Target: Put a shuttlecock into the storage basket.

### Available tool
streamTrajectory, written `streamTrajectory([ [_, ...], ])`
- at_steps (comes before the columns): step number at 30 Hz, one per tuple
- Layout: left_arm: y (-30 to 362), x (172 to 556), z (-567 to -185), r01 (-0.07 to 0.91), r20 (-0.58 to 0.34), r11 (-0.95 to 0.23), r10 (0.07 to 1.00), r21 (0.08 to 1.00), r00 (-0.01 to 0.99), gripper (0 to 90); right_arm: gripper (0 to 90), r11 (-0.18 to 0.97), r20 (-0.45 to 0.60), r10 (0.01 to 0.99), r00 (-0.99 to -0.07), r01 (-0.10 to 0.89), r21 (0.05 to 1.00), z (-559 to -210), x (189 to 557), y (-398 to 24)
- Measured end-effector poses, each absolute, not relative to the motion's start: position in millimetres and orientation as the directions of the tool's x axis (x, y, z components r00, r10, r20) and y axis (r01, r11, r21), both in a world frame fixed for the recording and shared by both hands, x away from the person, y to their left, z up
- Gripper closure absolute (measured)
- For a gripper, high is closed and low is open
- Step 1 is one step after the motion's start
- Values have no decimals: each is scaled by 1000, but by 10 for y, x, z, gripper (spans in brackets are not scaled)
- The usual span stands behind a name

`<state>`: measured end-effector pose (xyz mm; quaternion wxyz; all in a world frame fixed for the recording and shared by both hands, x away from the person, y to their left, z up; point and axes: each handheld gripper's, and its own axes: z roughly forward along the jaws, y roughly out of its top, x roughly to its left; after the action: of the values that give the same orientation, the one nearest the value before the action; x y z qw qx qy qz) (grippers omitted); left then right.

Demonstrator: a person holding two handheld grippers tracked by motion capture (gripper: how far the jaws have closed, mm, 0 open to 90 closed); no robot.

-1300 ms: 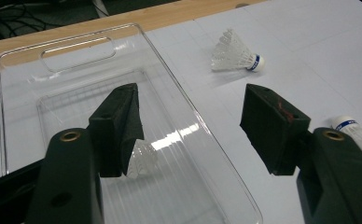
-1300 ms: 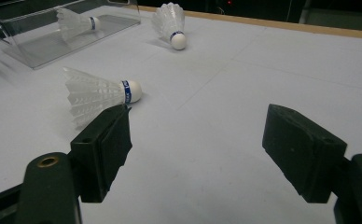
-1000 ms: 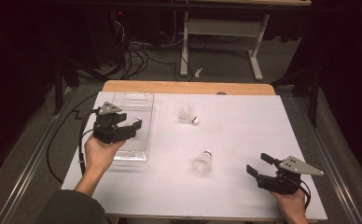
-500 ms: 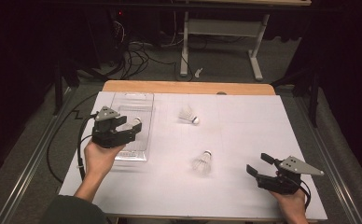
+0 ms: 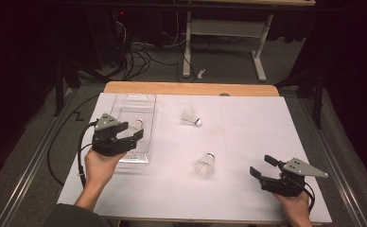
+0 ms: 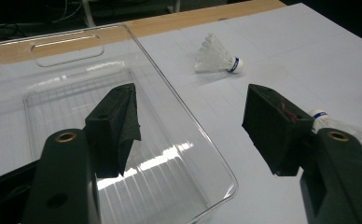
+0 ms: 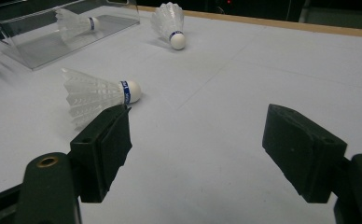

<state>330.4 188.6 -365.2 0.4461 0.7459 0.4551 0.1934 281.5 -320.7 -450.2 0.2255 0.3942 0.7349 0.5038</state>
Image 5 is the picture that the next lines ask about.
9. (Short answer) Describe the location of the aluminium floor rail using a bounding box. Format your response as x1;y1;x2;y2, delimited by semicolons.
298;96;367;227
0;88;76;227

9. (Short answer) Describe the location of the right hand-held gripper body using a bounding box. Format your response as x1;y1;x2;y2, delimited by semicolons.
259;157;329;198

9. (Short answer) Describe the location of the long black floor cable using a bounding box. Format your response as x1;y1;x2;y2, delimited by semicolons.
46;94;101;187

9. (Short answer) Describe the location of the white metal desk frame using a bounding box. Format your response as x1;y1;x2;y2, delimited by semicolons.
178;0;317;83

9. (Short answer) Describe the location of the right hand-held gripper black cable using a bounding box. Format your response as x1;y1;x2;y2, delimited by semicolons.
303;182;317;216

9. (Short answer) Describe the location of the white feather shuttlecock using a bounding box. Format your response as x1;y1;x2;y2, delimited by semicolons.
118;118;145;140
180;107;203;128
193;151;217;178

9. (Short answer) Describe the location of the clear plastic tray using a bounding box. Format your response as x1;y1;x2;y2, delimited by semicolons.
97;93;157;165

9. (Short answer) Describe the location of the person's right hand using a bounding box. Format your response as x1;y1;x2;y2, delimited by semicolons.
272;190;313;227

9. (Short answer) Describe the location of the left hand-held gripper black cable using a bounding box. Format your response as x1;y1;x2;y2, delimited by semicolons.
77;120;99;188

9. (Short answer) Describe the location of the white table cover sheet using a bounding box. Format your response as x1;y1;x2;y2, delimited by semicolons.
52;92;333;225

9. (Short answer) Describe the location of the person's left hand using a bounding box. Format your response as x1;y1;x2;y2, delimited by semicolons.
84;148;128;190

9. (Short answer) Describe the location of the hand-held gripper black cable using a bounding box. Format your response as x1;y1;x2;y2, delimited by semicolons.
77;120;99;188
303;182;317;216

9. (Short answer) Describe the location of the black metal stand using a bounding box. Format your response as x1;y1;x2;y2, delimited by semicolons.
274;67;326;131
53;58;81;117

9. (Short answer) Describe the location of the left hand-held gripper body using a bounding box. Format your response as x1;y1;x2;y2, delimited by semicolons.
91;113;138;157

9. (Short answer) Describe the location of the tangle of floor cables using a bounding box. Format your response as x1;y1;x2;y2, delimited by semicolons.
109;18;185;82

